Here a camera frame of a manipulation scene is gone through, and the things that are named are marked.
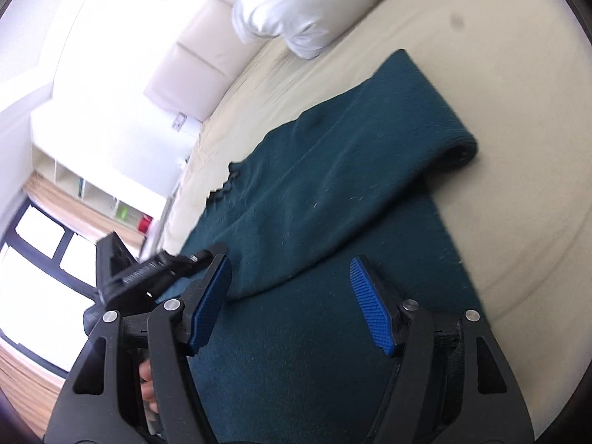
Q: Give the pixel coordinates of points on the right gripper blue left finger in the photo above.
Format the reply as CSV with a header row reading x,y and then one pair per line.
x,y
204,299

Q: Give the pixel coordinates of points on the cream bed mattress sheet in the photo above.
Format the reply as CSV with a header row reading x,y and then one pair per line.
x,y
517,74

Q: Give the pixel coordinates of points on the black framed window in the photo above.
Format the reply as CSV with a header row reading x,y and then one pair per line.
x,y
47,283

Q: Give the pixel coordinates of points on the wall socket plate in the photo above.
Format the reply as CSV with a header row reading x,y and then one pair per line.
x,y
179,121

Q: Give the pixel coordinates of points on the red box on shelf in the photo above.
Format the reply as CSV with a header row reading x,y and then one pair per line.
x,y
144,223

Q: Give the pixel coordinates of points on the beige curtain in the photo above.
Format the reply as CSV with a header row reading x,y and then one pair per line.
x,y
78,216

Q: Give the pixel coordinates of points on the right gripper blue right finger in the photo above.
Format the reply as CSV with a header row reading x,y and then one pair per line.
x,y
378,305

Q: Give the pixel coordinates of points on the white open shelf unit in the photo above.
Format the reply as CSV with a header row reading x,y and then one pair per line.
x,y
83,189

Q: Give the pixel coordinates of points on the person's left hand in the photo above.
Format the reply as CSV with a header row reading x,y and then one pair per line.
x,y
147,386

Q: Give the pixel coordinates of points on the dark green knit sweater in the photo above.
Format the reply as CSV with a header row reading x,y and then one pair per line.
x,y
291,359

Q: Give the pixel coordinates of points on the cream padded headboard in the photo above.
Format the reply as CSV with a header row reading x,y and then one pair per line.
x,y
205,61

